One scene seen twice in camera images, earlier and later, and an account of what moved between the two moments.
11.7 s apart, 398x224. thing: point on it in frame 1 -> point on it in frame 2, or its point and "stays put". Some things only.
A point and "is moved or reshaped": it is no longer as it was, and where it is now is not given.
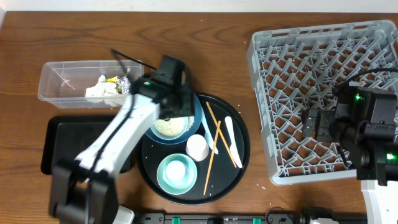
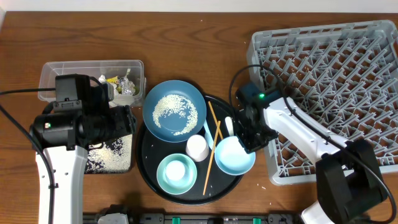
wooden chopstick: (221, 133) stays put
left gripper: (189, 109) -> (127, 124)
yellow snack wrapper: (115, 79) stays put
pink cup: (197, 147) stays put
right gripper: (324, 118) -> (249, 145)
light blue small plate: (153, 129) -> (231, 157)
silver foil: (125, 83) stays put
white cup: (175, 170) stays put
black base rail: (253, 218) stays put
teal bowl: (182, 185) stays put
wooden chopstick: (211, 162) stays put
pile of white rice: (173, 127) is moved or reshaped
